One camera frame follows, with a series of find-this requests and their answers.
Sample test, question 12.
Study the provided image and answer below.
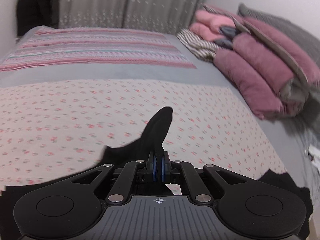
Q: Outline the grey pillow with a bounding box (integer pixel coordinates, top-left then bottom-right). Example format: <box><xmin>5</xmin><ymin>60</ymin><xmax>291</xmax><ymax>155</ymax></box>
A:
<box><xmin>237</xmin><ymin>3</ymin><xmax>320</xmax><ymax>67</ymax></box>

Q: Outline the grey star curtain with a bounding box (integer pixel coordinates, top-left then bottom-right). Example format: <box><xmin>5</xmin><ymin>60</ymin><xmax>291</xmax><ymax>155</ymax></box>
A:
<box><xmin>59</xmin><ymin>0</ymin><xmax>204</xmax><ymax>35</ymax></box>

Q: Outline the black hanging coat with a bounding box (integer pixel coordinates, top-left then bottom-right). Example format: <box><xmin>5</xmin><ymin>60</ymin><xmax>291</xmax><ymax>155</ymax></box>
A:
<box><xmin>16</xmin><ymin>0</ymin><xmax>59</xmax><ymax>37</ymax></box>

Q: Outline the pink folded fleece blanket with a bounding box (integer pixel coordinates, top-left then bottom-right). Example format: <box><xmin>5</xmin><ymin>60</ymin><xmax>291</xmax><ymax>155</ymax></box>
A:
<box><xmin>189</xmin><ymin>9</ymin><xmax>242</xmax><ymax>42</ymax></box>

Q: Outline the mauve folded quilt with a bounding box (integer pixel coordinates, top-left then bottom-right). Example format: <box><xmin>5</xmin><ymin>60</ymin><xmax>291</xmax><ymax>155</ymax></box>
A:
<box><xmin>213</xmin><ymin>17</ymin><xmax>319</xmax><ymax>119</ymax></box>

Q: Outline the striped folded garment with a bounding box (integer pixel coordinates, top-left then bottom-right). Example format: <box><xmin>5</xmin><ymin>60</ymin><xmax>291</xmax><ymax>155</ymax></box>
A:
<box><xmin>176</xmin><ymin>29</ymin><xmax>222</xmax><ymax>63</ymax></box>

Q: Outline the cherry print white cloth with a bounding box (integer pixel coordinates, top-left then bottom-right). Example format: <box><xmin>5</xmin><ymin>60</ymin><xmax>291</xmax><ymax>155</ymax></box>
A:
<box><xmin>1</xmin><ymin>80</ymin><xmax>286</xmax><ymax>189</ymax></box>

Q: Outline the pink striped knitted blanket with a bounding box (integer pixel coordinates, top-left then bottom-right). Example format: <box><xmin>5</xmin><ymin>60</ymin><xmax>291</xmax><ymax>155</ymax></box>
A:
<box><xmin>1</xmin><ymin>26</ymin><xmax>195</xmax><ymax>71</ymax></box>

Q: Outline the grey bed sheet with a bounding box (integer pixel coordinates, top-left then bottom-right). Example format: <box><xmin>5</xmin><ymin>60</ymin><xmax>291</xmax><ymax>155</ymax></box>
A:
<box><xmin>1</xmin><ymin>34</ymin><xmax>319</xmax><ymax>200</ymax></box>

